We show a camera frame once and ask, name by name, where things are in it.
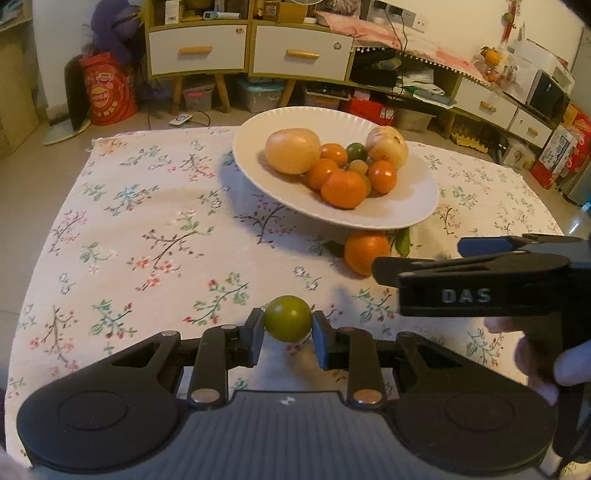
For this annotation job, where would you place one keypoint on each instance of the purple plush toy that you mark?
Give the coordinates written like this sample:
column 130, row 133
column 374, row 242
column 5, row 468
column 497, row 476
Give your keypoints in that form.
column 117, row 27

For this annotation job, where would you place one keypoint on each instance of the left white drawer cabinet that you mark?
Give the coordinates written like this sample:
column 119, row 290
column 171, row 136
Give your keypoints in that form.
column 217, row 47

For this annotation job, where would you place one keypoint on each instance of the white drawer cabinet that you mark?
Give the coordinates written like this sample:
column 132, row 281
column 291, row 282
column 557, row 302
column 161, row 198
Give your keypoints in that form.
column 217, row 47
column 295, row 52

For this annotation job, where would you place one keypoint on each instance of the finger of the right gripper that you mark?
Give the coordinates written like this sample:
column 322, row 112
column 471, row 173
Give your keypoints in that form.
column 498, row 274
column 478, row 246

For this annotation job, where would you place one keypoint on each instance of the orange tomato plate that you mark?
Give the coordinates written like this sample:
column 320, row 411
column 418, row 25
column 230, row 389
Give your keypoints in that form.
column 320, row 173
column 336, row 153

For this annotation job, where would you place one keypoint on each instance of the red-orange tomato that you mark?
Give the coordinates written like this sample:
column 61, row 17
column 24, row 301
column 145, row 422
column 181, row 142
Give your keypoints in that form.
column 383, row 176

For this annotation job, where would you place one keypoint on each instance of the large pale round melon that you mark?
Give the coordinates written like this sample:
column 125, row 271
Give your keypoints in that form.
column 293, row 151

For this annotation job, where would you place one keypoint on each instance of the low tv shelf unit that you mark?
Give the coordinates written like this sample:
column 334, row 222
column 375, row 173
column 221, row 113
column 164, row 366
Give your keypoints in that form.
column 380, row 68

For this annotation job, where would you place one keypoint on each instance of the right white drawer cabinet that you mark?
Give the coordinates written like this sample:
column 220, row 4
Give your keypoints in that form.
column 295, row 52

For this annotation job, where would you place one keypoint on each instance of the pale streaked melon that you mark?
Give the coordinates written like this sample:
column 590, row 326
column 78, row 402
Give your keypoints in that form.
column 385, row 143

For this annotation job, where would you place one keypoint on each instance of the green tomato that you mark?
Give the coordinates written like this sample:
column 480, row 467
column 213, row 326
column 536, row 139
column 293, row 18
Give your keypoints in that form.
column 288, row 319

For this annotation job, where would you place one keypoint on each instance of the pink cloth on shelf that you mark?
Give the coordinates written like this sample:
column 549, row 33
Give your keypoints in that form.
column 368, row 34

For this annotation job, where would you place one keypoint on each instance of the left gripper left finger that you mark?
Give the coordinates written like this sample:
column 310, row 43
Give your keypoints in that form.
column 155, row 364

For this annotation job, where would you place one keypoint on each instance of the right hand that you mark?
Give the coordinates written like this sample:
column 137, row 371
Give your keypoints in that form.
column 571, row 368

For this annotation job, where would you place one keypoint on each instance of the orange tomato back plate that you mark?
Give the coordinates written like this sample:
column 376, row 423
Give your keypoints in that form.
column 336, row 153

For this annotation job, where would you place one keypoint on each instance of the orange tomato front plate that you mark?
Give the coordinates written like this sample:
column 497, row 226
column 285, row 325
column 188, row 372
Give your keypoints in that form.
column 320, row 173

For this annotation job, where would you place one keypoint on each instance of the floral white tablecloth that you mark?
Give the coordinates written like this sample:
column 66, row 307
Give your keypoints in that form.
column 161, row 231

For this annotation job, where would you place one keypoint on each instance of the red orange printed bag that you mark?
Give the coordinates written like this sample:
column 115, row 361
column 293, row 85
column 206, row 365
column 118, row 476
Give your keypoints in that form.
column 109, row 89

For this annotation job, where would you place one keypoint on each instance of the small green tomato plate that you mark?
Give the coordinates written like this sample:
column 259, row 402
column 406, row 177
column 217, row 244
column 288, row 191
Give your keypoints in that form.
column 356, row 151

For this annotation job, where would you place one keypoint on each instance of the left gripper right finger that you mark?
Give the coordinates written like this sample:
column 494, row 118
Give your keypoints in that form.
column 416, row 362

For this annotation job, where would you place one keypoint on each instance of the orange mandarin with stem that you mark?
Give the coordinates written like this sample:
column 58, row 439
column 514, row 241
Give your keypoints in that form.
column 344, row 190

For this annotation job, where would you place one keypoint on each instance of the small tan fruit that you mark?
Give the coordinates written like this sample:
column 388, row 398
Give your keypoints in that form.
column 359, row 167

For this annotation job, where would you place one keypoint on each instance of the red box under shelf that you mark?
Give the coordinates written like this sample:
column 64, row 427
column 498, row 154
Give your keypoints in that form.
column 370, row 110

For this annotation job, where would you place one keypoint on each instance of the orange on fruit stand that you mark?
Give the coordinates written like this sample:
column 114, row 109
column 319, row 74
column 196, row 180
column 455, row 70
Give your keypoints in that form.
column 491, row 56

